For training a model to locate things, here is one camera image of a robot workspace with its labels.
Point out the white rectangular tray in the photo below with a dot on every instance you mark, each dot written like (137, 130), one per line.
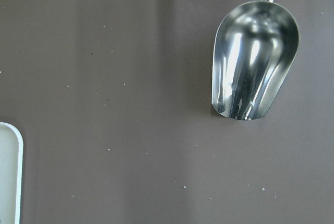
(11, 173)

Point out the stainless steel scoop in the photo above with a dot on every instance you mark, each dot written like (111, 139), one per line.
(254, 48)

